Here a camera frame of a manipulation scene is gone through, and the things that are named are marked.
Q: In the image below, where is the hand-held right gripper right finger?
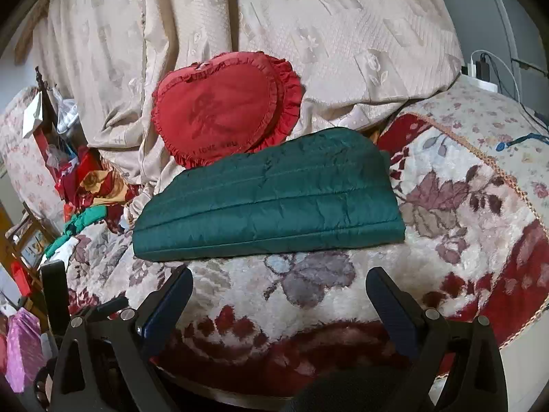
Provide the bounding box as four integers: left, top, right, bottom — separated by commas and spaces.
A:
365, 266, 509, 412

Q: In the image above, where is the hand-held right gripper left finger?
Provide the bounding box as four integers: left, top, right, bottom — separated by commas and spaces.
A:
52, 264, 195, 412

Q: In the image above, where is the green puffer jacket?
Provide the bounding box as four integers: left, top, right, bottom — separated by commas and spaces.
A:
132, 129, 406, 262

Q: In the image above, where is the pink gift box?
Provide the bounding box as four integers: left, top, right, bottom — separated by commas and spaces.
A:
6, 311, 46, 394

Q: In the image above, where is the floral plush blanket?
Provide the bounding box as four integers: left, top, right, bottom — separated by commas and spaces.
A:
64, 78, 549, 401

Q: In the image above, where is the red and yellow patterned cloth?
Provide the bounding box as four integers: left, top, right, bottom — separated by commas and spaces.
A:
55, 146, 130, 232

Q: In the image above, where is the white paper bag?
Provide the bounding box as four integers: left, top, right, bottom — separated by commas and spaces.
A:
21, 92, 44, 139

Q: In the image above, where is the red heart-shaped ruffled pillow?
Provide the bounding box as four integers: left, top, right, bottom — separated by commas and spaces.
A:
150, 50, 303, 170

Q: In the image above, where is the white power strip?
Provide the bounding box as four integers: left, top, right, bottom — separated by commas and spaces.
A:
460, 67, 501, 93

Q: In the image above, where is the black charger plug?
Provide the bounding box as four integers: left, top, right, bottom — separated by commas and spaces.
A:
476, 53, 495, 80

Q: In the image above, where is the beige embossed floral bedspread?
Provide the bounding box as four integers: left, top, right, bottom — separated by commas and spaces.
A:
15, 0, 466, 183

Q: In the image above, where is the brown bead bracelet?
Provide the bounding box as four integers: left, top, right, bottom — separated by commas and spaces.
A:
33, 357, 57, 401

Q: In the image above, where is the white charging cable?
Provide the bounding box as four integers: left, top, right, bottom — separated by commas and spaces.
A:
492, 57, 523, 104

